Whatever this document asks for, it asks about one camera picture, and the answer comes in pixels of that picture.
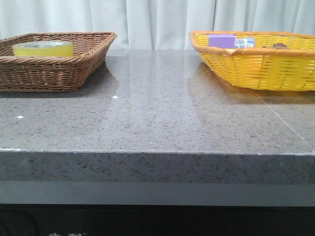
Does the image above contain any yellow tape roll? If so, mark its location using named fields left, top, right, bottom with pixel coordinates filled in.
left=12, top=40, right=74, bottom=57

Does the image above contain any white curtain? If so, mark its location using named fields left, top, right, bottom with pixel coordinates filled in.
left=0, top=0, right=315, bottom=50

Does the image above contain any purple box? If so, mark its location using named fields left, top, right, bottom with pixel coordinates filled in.
left=208, top=34, right=236, bottom=49

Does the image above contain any small blue labelled packet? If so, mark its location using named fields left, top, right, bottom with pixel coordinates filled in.
left=235, top=37, right=256, bottom=49

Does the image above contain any yellow woven basket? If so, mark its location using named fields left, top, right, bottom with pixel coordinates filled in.
left=189, top=31, right=315, bottom=91

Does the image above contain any small brown item in basket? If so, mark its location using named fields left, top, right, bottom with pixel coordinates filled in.
left=263, top=43, right=288, bottom=50

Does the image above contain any brown wicker basket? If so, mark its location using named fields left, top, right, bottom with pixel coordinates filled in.
left=0, top=31, right=117, bottom=92

